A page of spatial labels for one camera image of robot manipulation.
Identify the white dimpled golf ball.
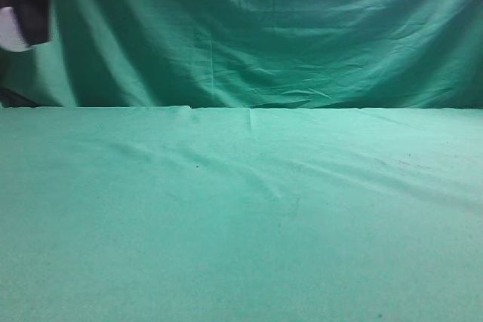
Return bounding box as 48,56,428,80
0,7,30,53

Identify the green backdrop cloth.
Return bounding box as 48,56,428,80
1,0,482,109

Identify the green table cloth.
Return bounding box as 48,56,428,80
1,107,482,321

